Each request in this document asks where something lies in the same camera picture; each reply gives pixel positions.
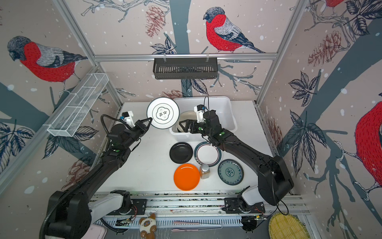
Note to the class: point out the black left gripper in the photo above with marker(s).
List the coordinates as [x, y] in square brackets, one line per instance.
[141, 126]

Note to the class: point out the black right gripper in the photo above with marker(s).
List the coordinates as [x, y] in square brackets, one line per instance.
[191, 122]

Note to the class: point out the cream white large plate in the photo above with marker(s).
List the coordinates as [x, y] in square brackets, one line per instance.
[188, 115]

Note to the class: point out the white plate with black emblem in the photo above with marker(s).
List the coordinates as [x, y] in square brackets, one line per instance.
[164, 113]

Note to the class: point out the orange plate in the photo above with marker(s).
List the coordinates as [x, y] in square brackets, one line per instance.
[186, 177]

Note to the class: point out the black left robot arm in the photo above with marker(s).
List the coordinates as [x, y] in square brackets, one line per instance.
[68, 214]

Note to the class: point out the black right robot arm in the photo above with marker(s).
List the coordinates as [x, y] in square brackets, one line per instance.
[274, 178]

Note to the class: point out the white plastic bin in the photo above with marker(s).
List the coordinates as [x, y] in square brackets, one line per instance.
[223, 108]

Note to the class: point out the green rimmed white plate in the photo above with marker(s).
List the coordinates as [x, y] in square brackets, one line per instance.
[205, 153]

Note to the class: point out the small amber glass jar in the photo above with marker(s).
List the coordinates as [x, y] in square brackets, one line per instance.
[204, 171]

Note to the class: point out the teal patterned plate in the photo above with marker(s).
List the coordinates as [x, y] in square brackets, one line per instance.
[230, 172]

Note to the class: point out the black hanging basket shelf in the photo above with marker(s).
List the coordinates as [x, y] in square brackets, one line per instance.
[185, 68]

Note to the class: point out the brown white plush toy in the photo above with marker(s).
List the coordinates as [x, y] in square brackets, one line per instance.
[148, 227]

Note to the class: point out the pink tweezers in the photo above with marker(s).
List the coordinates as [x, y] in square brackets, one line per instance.
[180, 226]

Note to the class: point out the pink tray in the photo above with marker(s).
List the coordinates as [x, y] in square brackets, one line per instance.
[96, 232]

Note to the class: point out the yellow woven bamboo tray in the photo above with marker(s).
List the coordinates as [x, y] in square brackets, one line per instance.
[286, 227]

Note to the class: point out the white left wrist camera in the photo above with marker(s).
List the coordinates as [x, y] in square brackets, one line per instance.
[127, 118]

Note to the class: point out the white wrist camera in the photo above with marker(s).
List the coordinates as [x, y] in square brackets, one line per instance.
[127, 118]
[200, 110]

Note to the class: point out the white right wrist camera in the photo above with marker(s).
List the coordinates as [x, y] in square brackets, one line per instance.
[200, 110]

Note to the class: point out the white wire mesh shelf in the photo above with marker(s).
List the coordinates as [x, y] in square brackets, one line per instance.
[80, 103]

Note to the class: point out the aluminium rail base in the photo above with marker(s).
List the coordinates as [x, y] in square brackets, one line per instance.
[172, 209]

